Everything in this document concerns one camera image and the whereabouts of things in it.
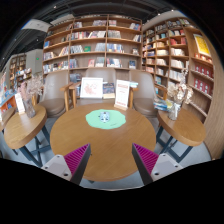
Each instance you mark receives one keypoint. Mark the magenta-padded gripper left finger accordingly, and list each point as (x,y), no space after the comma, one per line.
(77,159)

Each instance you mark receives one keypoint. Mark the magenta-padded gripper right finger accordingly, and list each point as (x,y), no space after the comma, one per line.
(146,159)

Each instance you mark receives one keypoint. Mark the transparent computer mouse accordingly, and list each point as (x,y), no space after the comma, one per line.
(104,117)

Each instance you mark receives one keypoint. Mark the green cloud-shaped mouse pad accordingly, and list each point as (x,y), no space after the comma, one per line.
(117,123)

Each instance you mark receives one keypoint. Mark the round wooden side table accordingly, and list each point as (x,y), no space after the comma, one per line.
(183,128)
(23,126)

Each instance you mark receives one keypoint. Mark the glass vase with pale flowers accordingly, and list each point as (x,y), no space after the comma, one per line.
(174,113)

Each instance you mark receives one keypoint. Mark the stack of colourful books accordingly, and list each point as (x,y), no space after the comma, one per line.
(161,105)

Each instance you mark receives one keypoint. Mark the white and red sign card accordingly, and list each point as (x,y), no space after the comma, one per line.
(122,95)

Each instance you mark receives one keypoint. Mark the brown padded armchair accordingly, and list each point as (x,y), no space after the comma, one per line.
(145,90)
(55,90)
(100,72)

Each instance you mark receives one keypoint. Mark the glass vase with pink blossoms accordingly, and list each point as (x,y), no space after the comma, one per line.
(29,108)

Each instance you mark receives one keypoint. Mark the white picture with pink print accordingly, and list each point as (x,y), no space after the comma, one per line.
(91,88)

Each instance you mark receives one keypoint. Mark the dark cover book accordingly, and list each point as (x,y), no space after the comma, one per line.
(108,90)

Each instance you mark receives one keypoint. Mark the small white sign card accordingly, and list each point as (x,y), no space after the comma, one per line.
(20,103)

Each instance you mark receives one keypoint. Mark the curved wooden bookshelf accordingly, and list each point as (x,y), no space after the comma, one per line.
(173,53)

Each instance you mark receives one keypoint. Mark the small distant wooden bookshelf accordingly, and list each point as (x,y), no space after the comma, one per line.
(19,66)

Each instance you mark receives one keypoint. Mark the wide wooden bookshelf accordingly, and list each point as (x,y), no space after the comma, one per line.
(93,46)

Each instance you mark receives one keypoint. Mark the white hanging ceiling panel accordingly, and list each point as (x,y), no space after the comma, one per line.
(36,25)

